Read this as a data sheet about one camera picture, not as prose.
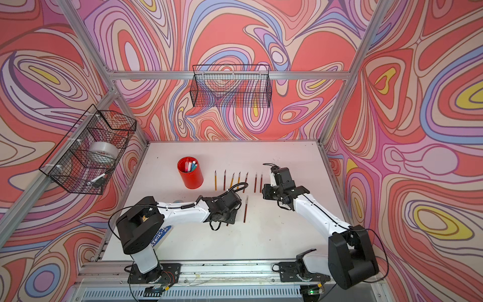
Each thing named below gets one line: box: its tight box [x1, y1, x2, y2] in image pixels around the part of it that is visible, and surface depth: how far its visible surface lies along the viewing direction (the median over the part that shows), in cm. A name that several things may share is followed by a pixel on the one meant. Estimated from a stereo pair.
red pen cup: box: [177, 156, 205, 190], surface depth 97 cm
